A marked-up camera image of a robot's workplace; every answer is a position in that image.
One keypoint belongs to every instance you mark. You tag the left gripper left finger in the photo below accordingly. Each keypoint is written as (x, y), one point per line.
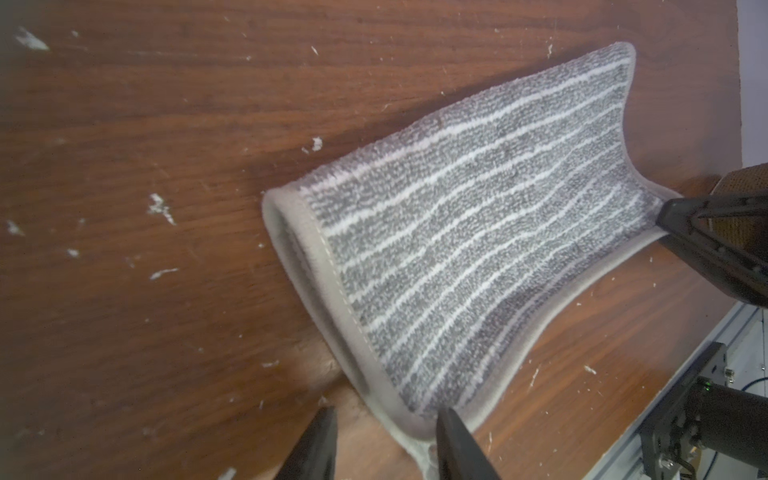
(314, 455)

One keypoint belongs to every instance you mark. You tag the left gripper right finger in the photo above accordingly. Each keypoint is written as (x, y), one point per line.
(459, 455)

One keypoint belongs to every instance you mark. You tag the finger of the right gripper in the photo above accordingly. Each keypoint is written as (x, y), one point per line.
(724, 239)

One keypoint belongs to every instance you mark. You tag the grey striped dishcloth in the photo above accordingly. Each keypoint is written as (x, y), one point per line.
(432, 260)

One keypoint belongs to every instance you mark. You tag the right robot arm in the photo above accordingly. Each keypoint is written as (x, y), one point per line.
(700, 413)

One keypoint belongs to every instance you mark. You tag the aluminium mounting rail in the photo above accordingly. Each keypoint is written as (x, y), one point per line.
(743, 334)

